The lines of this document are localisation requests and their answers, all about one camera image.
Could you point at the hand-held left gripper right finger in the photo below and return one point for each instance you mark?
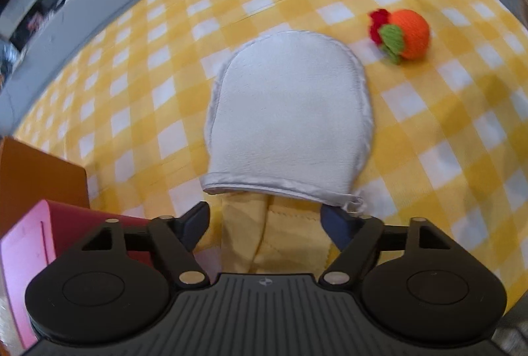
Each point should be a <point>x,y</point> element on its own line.
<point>335,225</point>

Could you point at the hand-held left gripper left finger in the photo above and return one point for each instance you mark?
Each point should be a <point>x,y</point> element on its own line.
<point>194,225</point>

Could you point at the yellow cloth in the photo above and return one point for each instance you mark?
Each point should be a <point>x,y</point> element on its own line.
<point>284,236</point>

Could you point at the white cloth mitt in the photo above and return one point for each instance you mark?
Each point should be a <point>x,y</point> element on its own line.
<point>288,116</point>

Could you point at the pink box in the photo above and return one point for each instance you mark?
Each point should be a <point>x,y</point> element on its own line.
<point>29,248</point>

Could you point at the orange crochet ball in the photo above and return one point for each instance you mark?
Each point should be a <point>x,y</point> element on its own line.
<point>406,35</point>

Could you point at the orange cardboard box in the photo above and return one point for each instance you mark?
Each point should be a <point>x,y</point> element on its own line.
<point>41,182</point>

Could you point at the yellow checkered blanket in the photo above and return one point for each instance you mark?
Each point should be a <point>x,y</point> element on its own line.
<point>165,51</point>

